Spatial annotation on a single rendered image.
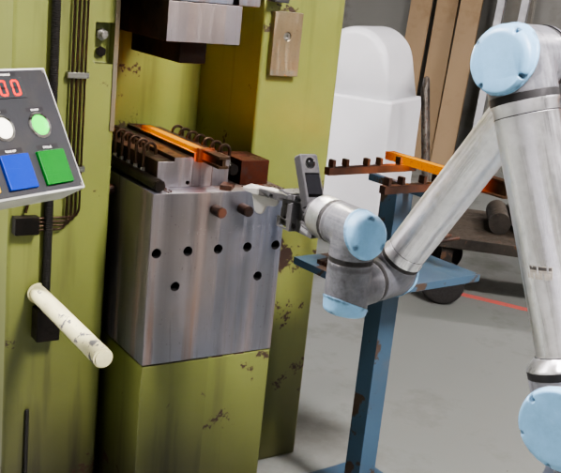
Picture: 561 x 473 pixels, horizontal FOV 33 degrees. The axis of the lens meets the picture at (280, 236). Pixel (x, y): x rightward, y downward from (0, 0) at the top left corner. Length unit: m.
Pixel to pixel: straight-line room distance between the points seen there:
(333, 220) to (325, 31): 0.95
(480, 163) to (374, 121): 3.50
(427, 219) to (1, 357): 1.20
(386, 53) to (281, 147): 2.69
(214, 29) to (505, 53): 0.96
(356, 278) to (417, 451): 1.44
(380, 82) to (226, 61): 2.62
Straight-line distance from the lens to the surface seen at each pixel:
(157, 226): 2.33
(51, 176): 2.06
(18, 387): 2.57
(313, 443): 3.17
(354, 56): 5.37
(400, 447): 3.23
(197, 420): 2.59
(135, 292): 2.43
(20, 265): 2.45
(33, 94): 2.13
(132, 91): 2.82
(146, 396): 2.48
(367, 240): 1.84
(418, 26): 8.57
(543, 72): 1.62
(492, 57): 1.62
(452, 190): 1.86
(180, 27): 2.33
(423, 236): 1.91
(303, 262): 2.51
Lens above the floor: 1.44
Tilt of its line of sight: 15 degrees down
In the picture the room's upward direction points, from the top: 6 degrees clockwise
